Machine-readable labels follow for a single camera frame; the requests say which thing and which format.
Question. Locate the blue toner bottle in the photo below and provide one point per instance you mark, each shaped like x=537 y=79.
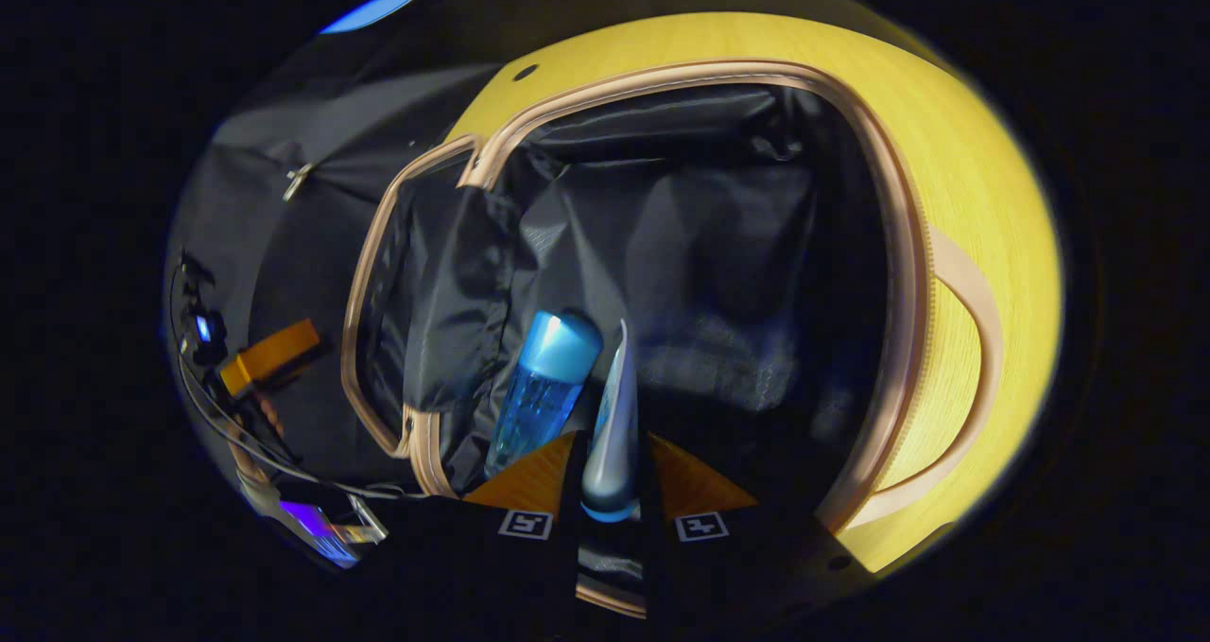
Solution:
x=539 y=387

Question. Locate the black backdrop cloth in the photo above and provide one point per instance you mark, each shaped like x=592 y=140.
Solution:
x=312 y=122

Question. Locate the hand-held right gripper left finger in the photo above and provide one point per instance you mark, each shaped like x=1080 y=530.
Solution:
x=567 y=547

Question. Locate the device with purple screen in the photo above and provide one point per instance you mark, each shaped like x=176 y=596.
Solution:
x=321 y=529

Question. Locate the metal clip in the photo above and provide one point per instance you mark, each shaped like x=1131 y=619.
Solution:
x=298 y=181

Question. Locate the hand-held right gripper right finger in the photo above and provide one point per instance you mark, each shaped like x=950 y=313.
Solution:
x=654 y=547

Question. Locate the white teal cream tube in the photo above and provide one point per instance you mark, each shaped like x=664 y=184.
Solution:
x=614 y=434

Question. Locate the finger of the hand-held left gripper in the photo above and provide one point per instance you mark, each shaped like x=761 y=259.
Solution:
x=269 y=354

